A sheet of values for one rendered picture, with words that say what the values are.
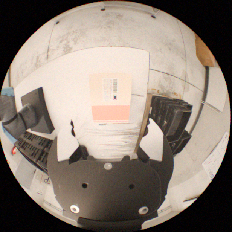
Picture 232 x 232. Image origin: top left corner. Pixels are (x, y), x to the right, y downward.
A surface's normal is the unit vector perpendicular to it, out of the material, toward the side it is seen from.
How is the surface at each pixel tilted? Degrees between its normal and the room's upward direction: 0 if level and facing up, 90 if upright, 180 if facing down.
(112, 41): 0
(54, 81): 0
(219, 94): 90
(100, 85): 0
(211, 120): 90
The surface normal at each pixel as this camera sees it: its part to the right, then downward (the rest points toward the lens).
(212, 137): -1.00, 0.01
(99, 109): 0.04, 0.48
